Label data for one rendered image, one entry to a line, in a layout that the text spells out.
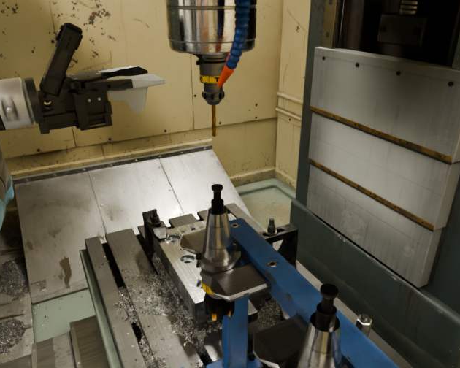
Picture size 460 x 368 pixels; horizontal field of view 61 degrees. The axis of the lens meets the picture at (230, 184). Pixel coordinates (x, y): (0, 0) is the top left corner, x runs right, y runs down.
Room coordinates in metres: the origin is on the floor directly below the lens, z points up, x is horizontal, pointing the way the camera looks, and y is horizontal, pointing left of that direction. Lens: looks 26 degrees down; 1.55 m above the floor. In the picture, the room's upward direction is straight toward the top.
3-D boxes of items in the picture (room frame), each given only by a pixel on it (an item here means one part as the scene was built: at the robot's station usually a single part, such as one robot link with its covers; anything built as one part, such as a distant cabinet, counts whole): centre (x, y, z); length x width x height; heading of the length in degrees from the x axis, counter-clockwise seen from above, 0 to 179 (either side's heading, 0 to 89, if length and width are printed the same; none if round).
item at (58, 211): (1.35, 0.33, 0.75); 0.89 x 0.67 x 0.26; 117
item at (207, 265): (0.45, 0.02, 1.21); 0.06 x 0.06 x 0.03
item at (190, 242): (0.50, 0.04, 1.21); 0.07 x 0.05 x 0.01; 117
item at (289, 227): (0.84, -0.11, 0.97); 0.13 x 0.03 x 0.15; 117
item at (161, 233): (0.89, 0.20, 0.97); 0.13 x 0.03 x 0.15; 27
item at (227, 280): (0.41, -0.01, 1.21); 0.07 x 0.05 x 0.01; 117
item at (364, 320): (0.53, -0.24, 0.96); 0.03 x 0.03 x 0.13
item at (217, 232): (0.45, 0.02, 1.26); 0.04 x 0.04 x 0.07
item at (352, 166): (0.96, -0.37, 1.16); 0.48 x 0.05 x 0.51; 27
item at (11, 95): (0.61, 0.33, 1.40); 0.08 x 0.05 x 0.08; 27
